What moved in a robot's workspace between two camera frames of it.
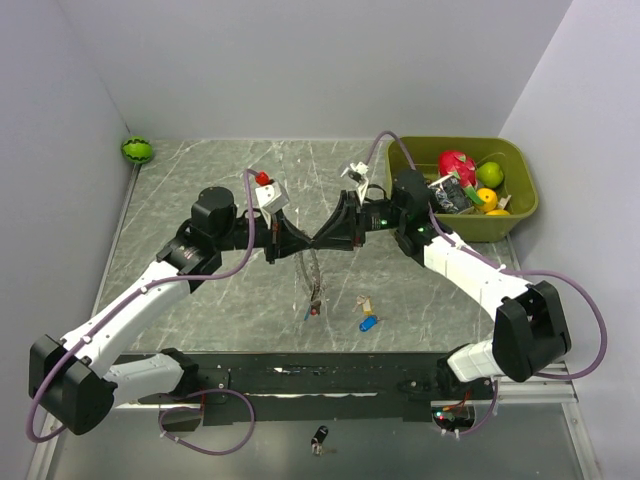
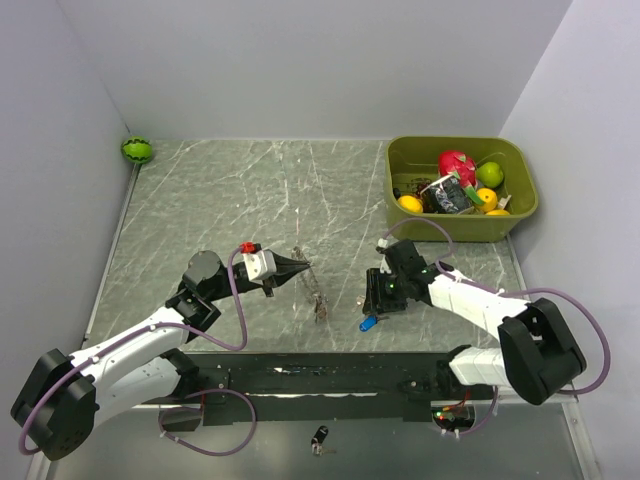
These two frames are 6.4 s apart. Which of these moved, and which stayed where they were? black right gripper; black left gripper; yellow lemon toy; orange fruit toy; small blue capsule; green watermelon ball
Moved: black right gripper; black left gripper
Stayed: orange fruit toy; small blue capsule; yellow lemon toy; green watermelon ball
